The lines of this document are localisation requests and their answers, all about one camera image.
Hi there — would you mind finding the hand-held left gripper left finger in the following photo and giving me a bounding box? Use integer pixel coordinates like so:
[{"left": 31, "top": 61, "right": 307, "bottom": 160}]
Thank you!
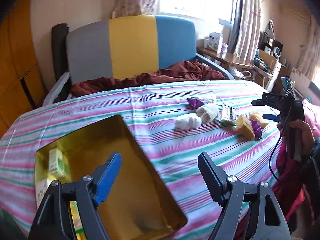
[{"left": 29, "top": 151, "right": 122, "bottom": 240}]

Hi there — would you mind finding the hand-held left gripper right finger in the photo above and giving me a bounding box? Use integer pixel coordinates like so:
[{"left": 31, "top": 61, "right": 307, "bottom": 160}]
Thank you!
[{"left": 198, "top": 152, "right": 292, "bottom": 240}]

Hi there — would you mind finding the white plastic-wrapped ball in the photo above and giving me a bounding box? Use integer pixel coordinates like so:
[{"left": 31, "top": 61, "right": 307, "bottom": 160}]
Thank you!
[{"left": 174, "top": 113, "right": 202, "bottom": 131}]

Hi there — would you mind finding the person's right forearm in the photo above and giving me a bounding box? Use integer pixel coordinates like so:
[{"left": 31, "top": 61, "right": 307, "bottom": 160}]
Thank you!
[{"left": 301, "top": 140, "right": 320, "bottom": 232}]

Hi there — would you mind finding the person's right hand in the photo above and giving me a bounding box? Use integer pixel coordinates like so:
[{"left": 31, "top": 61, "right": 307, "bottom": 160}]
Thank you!
[{"left": 289, "top": 119, "right": 316, "bottom": 157}]

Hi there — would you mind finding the yellow sponge block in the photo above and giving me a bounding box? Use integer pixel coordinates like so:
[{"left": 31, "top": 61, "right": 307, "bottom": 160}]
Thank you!
[
  {"left": 235, "top": 114, "right": 256, "bottom": 139},
  {"left": 250, "top": 112, "right": 270, "bottom": 129}
]

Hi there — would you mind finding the purple foil wrapper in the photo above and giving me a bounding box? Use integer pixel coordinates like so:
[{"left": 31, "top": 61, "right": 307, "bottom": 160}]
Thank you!
[
  {"left": 250, "top": 120, "right": 263, "bottom": 140},
  {"left": 186, "top": 97, "right": 204, "bottom": 109}
]

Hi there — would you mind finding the green-edged cracker packet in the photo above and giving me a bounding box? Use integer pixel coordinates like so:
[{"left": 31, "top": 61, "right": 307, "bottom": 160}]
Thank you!
[{"left": 219, "top": 104, "right": 237, "bottom": 127}]

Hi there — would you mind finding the open cardboard box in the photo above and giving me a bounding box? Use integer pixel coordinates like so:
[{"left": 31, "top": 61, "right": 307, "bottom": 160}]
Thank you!
[{"left": 257, "top": 48, "right": 282, "bottom": 81}]

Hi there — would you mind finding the clear plastic bag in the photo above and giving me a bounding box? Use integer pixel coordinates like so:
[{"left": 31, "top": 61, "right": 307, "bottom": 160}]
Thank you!
[{"left": 203, "top": 94, "right": 217, "bottom": 105}]

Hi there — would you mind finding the yellow green snack packet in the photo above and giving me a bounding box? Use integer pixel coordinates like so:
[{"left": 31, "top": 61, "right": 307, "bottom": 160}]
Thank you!
[{"left": 69, "top": 200, "right": 87, "bottom": 240}]

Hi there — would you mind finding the pale green snack packet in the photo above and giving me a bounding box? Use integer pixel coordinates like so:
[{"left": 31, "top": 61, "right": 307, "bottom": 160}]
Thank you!
[{"left": 48, "top": 148, "right": 66, "bottom": 178}]

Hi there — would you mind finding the cream rolled sock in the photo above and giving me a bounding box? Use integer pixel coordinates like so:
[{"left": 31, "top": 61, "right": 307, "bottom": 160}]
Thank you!
[{"left": 196, "top": 104, "right": 221, "bottom": 124}]

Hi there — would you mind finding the wooden desk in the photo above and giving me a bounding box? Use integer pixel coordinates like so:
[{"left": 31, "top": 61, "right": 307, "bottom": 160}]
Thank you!
[{"left": 197, "top": 46, "right": 254, "bottom": 71}]

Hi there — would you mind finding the white snack packet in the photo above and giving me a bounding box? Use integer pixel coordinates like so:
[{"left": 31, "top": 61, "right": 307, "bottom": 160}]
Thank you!
[{"left": 35, "top": 177, "right": 52, "bottom": 205}]

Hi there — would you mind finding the red garment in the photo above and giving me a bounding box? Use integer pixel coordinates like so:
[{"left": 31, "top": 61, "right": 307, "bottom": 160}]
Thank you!
[{"left": 272, "top": 142, "right": 306, "bottom": 222}]

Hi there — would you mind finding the striped bed sheet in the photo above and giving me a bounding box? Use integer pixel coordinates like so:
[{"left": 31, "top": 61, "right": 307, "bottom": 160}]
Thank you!
[{"left": 0, "top": 79, "right": 284, "bottom": 240}]

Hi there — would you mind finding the white blue carton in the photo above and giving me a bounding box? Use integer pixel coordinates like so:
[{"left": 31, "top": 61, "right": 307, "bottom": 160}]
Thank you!
[{"left": 208, "top": 32, "right": 223, "bottom": 53}]

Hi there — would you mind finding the maroon blanket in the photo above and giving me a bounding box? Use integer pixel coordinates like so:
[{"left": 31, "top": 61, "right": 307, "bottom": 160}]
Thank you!
[{"left": 71, "top": 60, "right": 225, "bottom": 98}]

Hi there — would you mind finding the grey yellow blue headboard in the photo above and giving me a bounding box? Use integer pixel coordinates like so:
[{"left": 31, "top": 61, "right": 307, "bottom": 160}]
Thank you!
[{"left": 65, "top": 15, "right": 197, "bottom": 84}]

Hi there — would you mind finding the orange wooden wardrobe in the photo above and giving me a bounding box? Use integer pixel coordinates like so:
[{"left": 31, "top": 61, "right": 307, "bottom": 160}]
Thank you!
[{"left": 0, "top": 0, "right": 48, "bottom": 135}]

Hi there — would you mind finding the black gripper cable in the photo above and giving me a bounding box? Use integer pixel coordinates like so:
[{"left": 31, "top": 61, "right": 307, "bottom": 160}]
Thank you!
[{"left": 269, "top": 102, "right": 293, "bottom": 182}]

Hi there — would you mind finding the grey bed rail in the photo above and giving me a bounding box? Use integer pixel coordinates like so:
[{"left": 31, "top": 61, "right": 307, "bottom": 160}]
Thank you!
[
  {"left": 43, "top": 71, "right": 72, "bottom": 106},
  {"left": 197, "top": 53, "right": 235, "bottom": 81}
]

